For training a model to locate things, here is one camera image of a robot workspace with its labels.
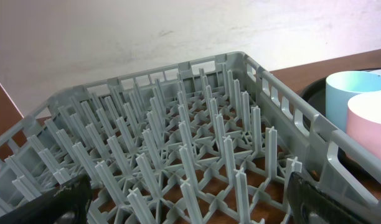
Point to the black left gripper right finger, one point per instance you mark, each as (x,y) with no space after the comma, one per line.
(310,205)

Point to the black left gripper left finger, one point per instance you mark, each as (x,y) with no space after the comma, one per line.
(67,203)

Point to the pink cup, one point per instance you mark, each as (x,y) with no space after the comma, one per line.
(364,121)

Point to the light blue cup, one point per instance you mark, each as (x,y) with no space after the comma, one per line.
(341,87)

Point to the grey dishwasher rack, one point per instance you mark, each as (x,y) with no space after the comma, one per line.
(170,143)

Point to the round black tray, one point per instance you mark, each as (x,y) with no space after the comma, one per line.
(315,95)

